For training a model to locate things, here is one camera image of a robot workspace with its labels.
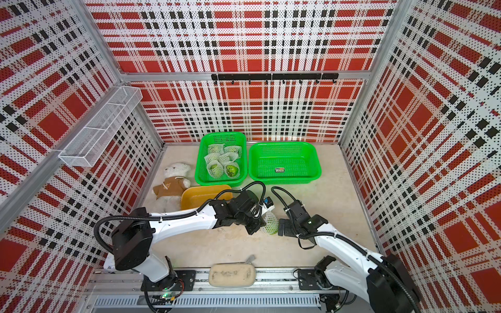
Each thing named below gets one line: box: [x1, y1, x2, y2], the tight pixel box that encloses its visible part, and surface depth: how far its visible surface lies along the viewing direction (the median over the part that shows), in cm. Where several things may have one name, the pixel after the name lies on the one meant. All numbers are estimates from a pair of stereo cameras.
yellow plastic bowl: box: [180, 185, 233, 211], surface depth 95 cm
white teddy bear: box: [152, 163, 192, 209], surface depth 95 cm
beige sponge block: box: [208, 262, 256, 288], surface depth 73 cm
